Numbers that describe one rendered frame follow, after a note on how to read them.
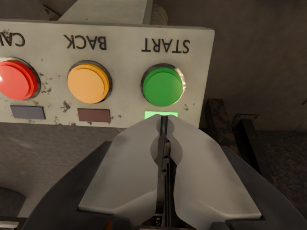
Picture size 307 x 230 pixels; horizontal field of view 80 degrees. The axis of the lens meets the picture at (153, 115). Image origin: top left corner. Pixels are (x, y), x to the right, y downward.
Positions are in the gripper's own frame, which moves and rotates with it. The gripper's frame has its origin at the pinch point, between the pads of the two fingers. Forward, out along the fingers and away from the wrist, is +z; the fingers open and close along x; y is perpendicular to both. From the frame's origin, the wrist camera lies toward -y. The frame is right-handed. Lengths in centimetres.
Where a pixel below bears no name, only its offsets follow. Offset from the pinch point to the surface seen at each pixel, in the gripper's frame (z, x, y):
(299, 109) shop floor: 83, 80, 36
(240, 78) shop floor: 77, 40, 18
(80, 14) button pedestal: 13.4, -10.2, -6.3
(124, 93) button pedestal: 6.6, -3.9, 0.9
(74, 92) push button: 5.6, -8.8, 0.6
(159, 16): 56, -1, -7
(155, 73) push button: 5.8, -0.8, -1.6
